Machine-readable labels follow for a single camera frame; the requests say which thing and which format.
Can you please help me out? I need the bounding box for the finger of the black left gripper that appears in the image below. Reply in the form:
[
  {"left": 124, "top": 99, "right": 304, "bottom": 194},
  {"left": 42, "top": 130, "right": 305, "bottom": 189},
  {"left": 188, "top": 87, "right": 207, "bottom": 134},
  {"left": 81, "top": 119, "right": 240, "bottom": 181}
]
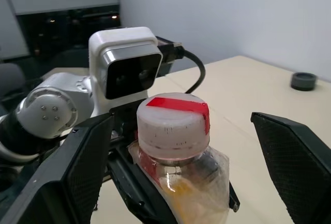
[
  {"left": 227, "top": 179, "right": 242, "bottom": 213},
  {"left": 108, "top": 146, "right": 182, "bottom": 224}
]

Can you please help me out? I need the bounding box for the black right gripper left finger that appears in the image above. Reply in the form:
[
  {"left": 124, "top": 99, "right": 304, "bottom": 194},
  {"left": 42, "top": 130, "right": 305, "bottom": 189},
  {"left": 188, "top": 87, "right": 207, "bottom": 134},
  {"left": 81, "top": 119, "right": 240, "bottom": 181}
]
[{"left": 0, "top": 112, "right": 115, "bottom": 224}]

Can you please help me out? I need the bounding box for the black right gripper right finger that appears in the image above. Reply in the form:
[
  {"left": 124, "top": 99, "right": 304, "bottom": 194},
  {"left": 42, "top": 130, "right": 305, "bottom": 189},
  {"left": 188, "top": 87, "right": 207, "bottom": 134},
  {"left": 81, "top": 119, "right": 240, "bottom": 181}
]
[{"left": 250, "top": 112, "right": 331, "bottom": 224}]

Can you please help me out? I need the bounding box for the clear plastic drink bottle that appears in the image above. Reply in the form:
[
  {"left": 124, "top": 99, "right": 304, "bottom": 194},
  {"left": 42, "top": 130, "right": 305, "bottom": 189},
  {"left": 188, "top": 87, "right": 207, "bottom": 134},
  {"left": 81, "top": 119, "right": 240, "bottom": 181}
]
[{"left": 128, "top": 141, "right": 231, "bottom": 224}]

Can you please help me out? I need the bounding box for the white bottle cap red tape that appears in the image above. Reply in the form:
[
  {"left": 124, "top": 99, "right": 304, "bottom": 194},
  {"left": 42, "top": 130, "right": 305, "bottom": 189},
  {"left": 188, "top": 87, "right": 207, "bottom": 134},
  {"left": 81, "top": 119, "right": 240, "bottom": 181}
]
[{"left": 136, "top": 92, "right": 210, "bottom": 163}]

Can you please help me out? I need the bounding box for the dark grey round lid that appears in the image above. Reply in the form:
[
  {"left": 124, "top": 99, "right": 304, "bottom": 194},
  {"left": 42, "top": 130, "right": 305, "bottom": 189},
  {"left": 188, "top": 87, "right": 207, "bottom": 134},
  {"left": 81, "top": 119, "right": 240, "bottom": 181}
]
[{"left": 290, "top": 71, "right": 317, "bottom": 92}]

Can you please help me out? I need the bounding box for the dark window pane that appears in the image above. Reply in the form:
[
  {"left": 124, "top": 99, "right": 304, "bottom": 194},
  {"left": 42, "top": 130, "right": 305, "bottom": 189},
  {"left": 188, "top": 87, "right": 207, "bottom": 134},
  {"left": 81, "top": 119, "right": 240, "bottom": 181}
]
[{"left": 15, "top": 3, "right": 122, "bottom": 69}]

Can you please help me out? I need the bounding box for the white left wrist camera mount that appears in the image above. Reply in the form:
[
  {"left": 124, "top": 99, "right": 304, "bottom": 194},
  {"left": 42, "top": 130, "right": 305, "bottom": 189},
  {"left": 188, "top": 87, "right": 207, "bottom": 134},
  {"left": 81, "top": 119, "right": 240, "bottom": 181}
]
[{"left": 88, "top": 26, "right": 163, "bottom": 119}]

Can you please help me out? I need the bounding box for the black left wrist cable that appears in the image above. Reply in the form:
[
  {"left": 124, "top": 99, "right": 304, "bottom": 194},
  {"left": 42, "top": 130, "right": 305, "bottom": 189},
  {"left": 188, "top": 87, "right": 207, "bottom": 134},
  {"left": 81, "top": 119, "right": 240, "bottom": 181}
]
[{"left": 156, "top": 36, "right": 206, "bottom": 94}]

